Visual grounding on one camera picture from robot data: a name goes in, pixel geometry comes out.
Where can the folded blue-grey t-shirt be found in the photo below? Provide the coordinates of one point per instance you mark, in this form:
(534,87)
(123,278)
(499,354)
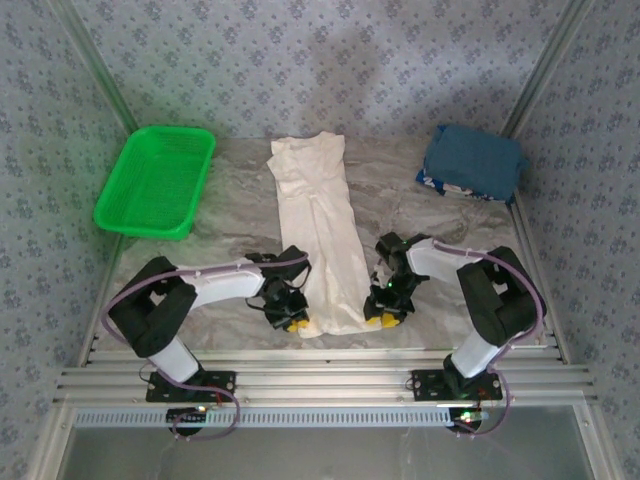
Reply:
(475,157)

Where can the folded royal blue printed t-shirt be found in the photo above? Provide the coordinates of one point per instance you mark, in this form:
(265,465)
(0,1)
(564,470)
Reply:
(426,179)

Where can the aluminium corner post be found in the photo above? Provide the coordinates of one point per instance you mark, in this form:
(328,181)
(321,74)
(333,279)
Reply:
(95,65)
(545,65)

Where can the controller board with LED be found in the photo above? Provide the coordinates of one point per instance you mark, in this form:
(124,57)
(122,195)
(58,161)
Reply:
(187,417)
(467,419)

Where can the white t-shirt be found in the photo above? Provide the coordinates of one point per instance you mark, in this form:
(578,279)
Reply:
(315,215)

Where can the grey glossy lower panel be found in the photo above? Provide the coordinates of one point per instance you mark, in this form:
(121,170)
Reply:
(325,455)

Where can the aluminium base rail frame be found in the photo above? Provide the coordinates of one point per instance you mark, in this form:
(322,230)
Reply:
(325,380)

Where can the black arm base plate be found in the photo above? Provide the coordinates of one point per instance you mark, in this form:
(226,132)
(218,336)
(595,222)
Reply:
(215,387)
(430,387)

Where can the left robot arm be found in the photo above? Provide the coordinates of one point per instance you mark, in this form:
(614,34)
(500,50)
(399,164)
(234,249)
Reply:
(225,285)

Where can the green plastic basket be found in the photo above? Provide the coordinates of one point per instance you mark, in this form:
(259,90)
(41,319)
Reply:
(150,175)

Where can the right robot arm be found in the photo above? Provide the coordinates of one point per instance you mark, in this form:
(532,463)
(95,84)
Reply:
(435,260)

